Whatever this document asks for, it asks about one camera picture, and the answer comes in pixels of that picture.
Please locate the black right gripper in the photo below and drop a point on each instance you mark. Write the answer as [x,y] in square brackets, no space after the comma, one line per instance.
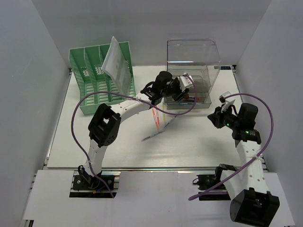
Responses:
[215,119]

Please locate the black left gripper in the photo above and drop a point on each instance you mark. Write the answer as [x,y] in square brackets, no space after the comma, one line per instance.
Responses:
[180,95]

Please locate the light blue pen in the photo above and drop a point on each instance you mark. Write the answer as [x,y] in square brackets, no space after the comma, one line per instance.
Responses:
[169,122]

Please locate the clear acrylic drawer cabinet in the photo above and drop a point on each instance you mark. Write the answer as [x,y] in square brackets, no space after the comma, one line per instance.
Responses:
[199,57]

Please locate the grey clear pen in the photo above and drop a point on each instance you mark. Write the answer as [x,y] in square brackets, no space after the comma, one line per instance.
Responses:
[153,135]

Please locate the clear plastic document folder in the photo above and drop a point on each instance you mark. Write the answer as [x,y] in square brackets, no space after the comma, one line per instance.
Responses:
[117,65]

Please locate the dark red pen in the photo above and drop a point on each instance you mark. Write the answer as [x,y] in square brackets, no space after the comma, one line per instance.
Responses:
[190,99]

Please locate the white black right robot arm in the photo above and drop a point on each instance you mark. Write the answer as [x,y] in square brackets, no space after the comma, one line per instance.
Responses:
[251,200]

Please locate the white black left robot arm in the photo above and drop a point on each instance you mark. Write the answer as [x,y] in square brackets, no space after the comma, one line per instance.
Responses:
[104,125]

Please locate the yellow pen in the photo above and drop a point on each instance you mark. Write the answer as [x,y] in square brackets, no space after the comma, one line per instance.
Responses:
[164,118]

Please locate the red pink pen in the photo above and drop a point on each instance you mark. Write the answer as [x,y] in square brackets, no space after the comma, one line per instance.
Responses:
[157,117]

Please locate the orange pen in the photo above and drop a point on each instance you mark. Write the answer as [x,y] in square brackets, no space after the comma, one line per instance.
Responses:
[155,118]

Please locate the green file organizer rack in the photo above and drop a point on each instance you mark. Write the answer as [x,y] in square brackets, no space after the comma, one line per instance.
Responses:
[86,65]

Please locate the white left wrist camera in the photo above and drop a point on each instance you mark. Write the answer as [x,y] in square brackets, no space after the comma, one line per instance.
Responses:
[186,81]

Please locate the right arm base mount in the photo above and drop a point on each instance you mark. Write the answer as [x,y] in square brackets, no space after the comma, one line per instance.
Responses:
[206,181]

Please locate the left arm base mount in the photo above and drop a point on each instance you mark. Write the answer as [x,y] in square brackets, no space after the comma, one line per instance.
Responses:
[86,186]

